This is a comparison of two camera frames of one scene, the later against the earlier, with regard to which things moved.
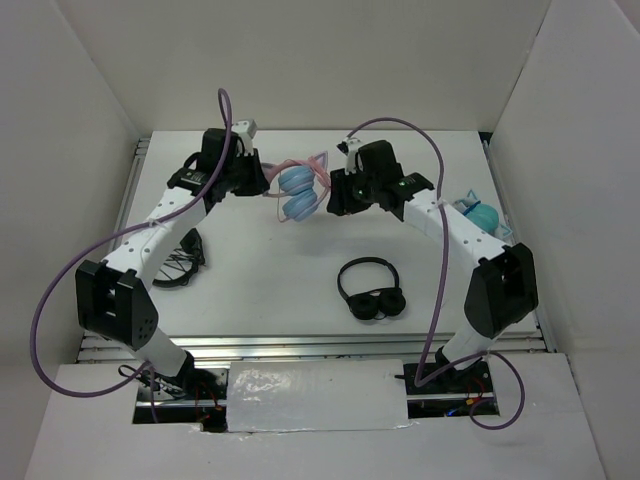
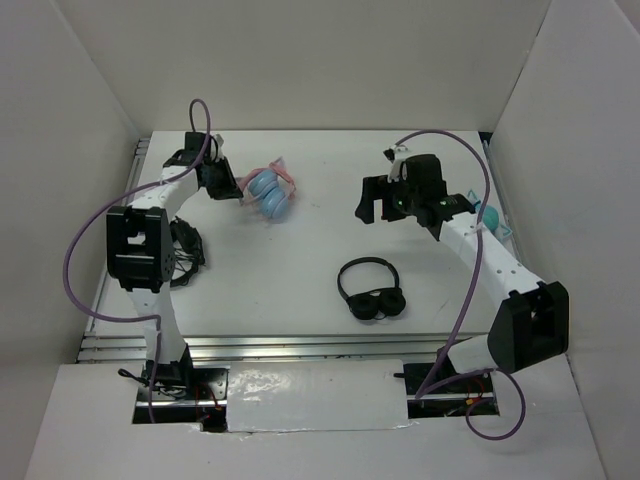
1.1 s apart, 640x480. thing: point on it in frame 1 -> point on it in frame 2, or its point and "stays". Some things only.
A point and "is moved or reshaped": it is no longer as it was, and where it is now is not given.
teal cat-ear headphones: x=481 y=213 stays
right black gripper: x=341 y=201 -> x=378 y=187
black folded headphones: x=376 y=304 stays
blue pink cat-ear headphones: x=298 y=185 is moved or reshaped
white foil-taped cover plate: x=293 y=395 stays
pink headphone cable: x=311 y=162 -> x=280 y=168
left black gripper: x=258 y=182 -> x=229 y=189
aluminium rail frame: x=207 y=347 stays
